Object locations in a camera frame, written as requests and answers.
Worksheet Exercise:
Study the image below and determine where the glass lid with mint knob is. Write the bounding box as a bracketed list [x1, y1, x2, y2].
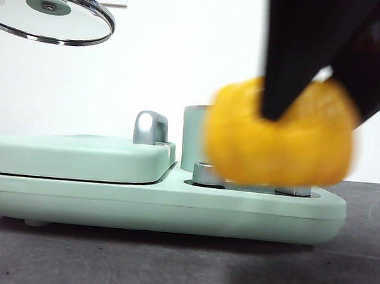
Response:
[0, 0, 118, 50]

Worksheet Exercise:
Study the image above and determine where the yellow pumpkin with green stem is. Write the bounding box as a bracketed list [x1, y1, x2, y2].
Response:
[201, 70, 364, 194]

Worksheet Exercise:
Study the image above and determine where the silver control knob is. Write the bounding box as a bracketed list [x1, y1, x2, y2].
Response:
[274, 184, 312, 197]
[191, 161, 227, 188]

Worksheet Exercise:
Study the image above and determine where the mint green griddle cover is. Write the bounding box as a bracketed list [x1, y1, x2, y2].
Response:
[0, 99, 180, 188]

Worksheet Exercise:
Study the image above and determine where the mint green breakfast machine base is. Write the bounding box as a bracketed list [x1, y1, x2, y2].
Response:
[0, 148, 350, 252]

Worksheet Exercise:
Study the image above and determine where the mint green handled pot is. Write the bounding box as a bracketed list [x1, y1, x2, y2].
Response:
[179, 104, 214, 174]

